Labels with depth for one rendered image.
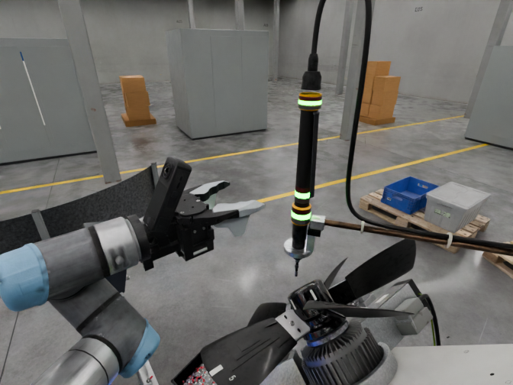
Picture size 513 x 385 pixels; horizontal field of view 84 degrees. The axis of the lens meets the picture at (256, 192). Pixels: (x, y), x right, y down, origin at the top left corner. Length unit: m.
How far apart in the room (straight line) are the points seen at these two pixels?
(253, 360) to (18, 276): 0.57
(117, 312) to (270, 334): 0.48
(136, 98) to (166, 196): 8.19
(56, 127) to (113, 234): 6.20
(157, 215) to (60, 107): 6.12
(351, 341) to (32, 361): 2.25
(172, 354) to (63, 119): 5.13
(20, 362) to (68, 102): 4.73
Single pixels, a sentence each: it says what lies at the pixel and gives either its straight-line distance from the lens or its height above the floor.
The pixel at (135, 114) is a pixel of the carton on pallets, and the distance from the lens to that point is 8.67.
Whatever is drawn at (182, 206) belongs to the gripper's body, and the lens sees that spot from 0.47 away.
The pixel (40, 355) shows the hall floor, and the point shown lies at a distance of 2.72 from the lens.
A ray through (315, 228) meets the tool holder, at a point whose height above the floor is 1.53.
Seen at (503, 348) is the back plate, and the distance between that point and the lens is 0.88.
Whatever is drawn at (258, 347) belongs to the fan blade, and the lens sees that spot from 0.85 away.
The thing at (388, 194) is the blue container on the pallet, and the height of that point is 0.29.
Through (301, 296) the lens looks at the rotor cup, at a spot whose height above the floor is 1.25.
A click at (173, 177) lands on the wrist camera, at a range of 0.43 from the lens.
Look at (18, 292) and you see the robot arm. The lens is 0.44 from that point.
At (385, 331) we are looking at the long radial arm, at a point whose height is 1.10.
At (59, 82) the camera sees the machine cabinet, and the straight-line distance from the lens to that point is 6.47.
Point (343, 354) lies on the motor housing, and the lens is 0.89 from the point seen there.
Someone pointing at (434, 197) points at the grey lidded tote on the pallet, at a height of 0.47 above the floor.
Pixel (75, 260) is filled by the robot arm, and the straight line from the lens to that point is 0.43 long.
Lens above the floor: 1.89
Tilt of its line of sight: 27 degrees down
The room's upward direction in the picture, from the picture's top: straight up
